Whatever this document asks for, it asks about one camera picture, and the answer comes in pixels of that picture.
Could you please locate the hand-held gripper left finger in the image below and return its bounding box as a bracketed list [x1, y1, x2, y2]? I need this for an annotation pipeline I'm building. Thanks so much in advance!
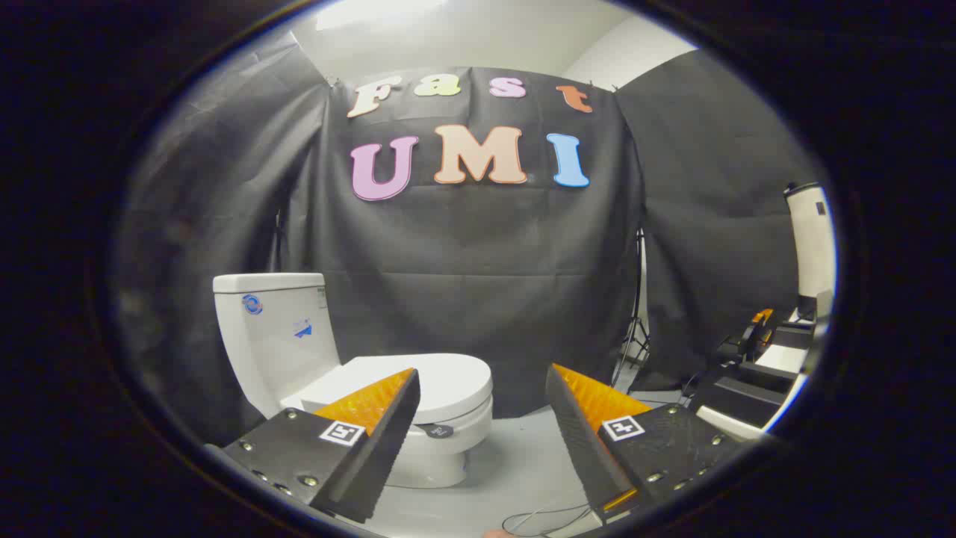
[222, 368, 421, 524]

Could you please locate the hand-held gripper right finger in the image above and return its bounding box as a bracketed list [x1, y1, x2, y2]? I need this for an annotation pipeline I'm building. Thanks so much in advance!
[545, 363, 751, 528]

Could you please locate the white toilet lid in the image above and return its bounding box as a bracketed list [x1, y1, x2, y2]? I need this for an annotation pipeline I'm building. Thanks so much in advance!
[299, 353, 494, 440]

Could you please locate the white toilet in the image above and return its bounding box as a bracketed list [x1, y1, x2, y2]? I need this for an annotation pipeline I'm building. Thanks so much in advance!
[213, 273, 494, 490]

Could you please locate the black light stand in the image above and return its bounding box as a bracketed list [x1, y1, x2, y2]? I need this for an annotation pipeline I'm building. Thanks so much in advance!
[612, 228, 652, 388]

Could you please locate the black and white floor equipment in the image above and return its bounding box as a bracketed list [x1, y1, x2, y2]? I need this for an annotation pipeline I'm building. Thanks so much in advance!
[687, 299, 822, 442]

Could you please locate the black and orange device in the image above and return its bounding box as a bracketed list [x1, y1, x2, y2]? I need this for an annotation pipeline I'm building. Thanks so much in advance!
[743, 308, 777, 361]

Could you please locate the black backdrop cloth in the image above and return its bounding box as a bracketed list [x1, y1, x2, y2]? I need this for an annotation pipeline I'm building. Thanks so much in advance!
[112, 30, 822, 449]

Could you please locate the white cylindrical appliance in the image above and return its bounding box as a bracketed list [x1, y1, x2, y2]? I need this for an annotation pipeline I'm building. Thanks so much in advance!
[783, 182, 836, 300]

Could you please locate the grey floor cable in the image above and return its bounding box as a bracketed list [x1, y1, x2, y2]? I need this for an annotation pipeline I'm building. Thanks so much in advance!
[500, 504, 598, 537]

